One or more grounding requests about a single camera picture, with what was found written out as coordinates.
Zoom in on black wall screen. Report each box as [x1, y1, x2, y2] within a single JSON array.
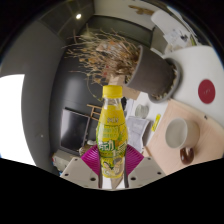
[[59, 107, 92, 156]]

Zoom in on wooden easel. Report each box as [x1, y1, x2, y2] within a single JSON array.
[[86, 103, 103, 123]]

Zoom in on flat round red coaster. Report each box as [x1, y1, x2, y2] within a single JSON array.
[[197, 78, 217, 105]]

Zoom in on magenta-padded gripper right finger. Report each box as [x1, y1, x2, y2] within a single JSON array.
[[123, 143, 167, 190]]

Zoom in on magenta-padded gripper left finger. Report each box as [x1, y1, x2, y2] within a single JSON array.
[[59, 143, 101, 190]]

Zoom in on long ceiling light panel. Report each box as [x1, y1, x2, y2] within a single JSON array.
[[0, 73, 37, 167]]

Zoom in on small yellow packet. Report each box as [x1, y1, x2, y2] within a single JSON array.
[[150, 113, 162, 133]]

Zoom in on white plastic chair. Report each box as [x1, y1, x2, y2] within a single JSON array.
[[150, 9, 188, 34]]

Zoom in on yellow drink bottle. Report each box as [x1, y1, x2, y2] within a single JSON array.
[[95, 84, 129, 179]]

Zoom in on white cabinet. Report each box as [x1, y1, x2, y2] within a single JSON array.
[[51, 149, 76, 173]]

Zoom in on brown cardboard box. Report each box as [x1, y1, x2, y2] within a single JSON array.
[[109, 74, 141, 100]]

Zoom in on dried plant in grey pot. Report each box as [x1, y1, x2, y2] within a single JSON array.
[[64, 28, 183, 104]]

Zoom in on white mug with brown handle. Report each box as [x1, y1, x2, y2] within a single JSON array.
[[164, 117, 201, 165]]

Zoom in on wooden figurine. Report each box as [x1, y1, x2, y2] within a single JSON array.
[[128, 3, 156, 16]]

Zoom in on grey plant saucer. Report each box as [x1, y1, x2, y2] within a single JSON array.
[[148, 58, 183, 104]]

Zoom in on stack of white dishes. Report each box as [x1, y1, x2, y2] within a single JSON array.
[[134, 103, 150, 120]]

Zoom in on loose papers on chair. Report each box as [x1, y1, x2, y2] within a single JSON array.
[[163, 26, 198, 48]]

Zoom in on printed paper sheets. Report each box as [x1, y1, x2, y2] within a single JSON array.
[[125, 114, 151, 154]]

